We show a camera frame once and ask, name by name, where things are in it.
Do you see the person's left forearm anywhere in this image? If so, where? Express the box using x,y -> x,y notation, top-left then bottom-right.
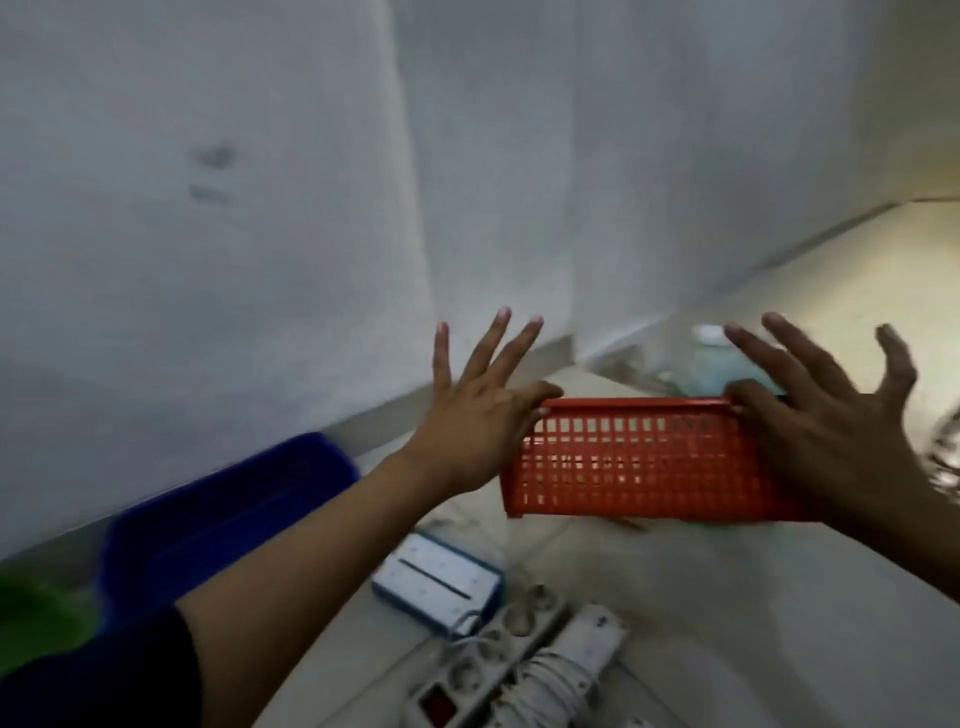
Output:
176,442 -> 466,728

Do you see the long white power strip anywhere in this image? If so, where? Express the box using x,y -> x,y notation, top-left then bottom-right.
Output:
494,603 -> 628,728

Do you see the person's left hand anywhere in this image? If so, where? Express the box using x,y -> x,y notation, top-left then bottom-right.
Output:
401,305 -> 564,496

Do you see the white power strip red switch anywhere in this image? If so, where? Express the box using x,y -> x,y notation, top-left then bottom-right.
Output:
404,584 -> 571,728

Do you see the translucent jug of green liquid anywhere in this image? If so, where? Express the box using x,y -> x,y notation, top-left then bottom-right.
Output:
652,323 -> 789,399

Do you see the green plastic basket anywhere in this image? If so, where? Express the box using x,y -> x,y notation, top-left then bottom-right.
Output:
0,569 -> 103,676

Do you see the person's right hand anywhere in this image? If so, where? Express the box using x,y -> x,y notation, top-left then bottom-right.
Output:
723,312 -> 931,519

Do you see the blue plastic basket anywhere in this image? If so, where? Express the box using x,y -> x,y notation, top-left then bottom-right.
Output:
97,431 -> 361,631

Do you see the blue-edged white device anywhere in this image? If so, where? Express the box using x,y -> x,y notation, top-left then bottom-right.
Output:
371,532 -> 505,639

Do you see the orange plastic basket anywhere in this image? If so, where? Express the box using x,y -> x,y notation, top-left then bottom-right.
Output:
500,395 -> 811,524

